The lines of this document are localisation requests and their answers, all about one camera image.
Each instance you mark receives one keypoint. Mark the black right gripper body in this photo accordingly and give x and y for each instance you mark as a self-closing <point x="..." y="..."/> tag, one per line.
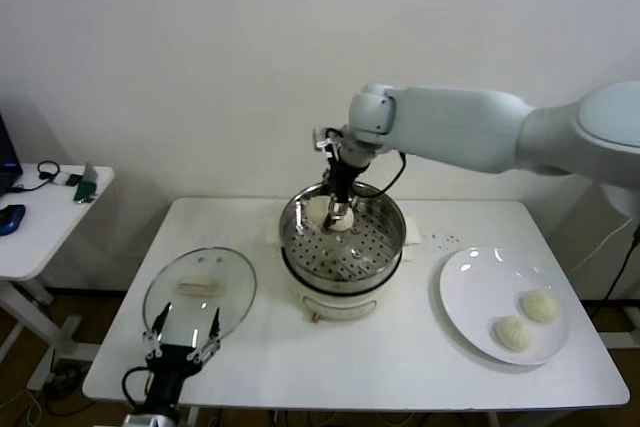
<point x="345" y="179"/>

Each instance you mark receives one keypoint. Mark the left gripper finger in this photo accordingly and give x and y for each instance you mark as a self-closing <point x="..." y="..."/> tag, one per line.
<point x="161" y="319"/>
<point x="215" y="327"/>

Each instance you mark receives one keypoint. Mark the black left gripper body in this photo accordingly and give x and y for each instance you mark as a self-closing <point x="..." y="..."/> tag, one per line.
<point x="170" y="367"/>

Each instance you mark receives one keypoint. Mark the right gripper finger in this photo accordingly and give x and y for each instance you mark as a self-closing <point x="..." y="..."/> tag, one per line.
<point x="330" y="217"/>
<point x="346" y="209"/>

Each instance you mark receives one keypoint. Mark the white steamed baozi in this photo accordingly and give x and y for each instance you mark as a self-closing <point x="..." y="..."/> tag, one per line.
<point x="512" y="333"/>
<point x="539" y="306"/>
<point x="346" y="223"/>
<point x="316" y="209"/>

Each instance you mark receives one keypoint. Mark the glass pot lid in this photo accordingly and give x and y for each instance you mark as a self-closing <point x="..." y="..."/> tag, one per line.
<point x="230" y="277"/>

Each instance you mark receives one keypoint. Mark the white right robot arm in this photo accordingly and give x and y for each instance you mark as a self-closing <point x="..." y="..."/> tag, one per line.
<point x="450" y="122"/>

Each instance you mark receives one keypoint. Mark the stainless steel steamer basket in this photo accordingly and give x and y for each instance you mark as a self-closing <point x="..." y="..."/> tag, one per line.
<point x="390" y="234"/>

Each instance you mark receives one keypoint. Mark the white steamer pot with lid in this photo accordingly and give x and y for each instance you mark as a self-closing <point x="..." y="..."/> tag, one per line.
<point x="340" y="304"/>

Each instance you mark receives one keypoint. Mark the white side table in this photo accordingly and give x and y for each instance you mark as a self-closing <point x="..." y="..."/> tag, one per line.
<point x="50" y="227"/>

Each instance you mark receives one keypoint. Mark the green circuit board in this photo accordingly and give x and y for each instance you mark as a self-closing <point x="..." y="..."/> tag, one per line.
<point x="85" y="192"/>

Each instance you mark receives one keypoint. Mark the white round plate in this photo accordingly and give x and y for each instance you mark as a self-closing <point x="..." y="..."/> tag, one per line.
<point x="475" y="287"/>

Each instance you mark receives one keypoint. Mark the small black box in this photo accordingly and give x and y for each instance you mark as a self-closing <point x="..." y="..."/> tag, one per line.
<point x="74" y="180"/>

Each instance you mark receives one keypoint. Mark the blue computer mouse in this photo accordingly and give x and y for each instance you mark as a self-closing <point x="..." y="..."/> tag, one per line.
<point x="11" y="219"/>

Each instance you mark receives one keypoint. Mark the black laptop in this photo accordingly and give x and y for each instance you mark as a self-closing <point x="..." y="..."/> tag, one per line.
<point x="6" y="157"/>

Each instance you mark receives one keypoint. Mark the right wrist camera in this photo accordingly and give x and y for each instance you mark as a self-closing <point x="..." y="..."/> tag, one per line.
<point x="324" y="139"/>

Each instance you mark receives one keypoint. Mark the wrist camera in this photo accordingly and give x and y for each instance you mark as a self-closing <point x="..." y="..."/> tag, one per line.
<point x="324" y="139"/>
<point x="145" y="421"/>

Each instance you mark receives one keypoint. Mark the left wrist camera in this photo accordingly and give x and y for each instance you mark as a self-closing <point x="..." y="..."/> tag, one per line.
<point x="145" y="421"/>

